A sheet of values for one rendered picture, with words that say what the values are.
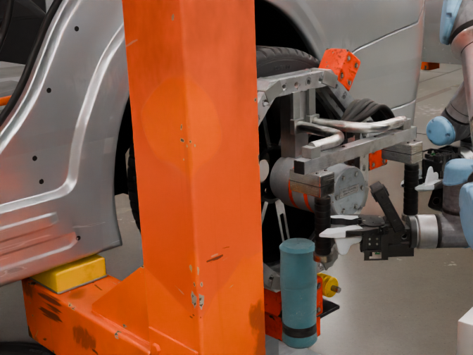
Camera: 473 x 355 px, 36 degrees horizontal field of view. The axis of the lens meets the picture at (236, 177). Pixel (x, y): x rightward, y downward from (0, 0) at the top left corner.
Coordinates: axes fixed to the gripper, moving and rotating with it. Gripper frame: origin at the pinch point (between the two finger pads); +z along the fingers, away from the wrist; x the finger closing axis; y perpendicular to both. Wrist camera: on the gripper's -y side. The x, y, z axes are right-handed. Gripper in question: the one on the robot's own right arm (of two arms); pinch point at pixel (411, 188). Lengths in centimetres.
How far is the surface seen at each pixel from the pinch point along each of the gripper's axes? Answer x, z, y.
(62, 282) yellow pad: -42, 75, -12
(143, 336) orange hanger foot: -11, 76, -14
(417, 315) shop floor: -49, -81, -83
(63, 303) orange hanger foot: -38, 78, -15
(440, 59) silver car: -126, -216, -2
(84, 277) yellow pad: -42, 70, -13
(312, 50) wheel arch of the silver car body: -43, -12, 30
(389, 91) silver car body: -42, -50, 13
